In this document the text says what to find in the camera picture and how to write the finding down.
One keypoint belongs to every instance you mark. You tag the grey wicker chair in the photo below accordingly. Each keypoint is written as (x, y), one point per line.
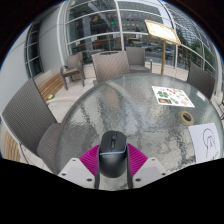
(28, 123)
(137, 60)
(72, 68)
(110, 66)
(200, 80)

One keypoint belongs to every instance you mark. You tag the laminated picture menu card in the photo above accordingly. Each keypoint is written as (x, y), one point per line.
(172, 96)

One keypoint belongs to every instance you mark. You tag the curved wooden slat bench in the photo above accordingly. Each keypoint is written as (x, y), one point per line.
(50, 86)

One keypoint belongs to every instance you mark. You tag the gold menu display stand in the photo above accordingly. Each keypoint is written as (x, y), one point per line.
(162, 31)

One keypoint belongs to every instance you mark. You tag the black computer mouse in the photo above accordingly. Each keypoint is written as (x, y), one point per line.
(113, 153)

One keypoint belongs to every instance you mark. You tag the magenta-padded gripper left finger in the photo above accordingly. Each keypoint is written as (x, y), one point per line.
(90, 161)

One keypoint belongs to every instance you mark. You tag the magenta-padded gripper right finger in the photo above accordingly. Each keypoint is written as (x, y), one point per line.
(136, 160)

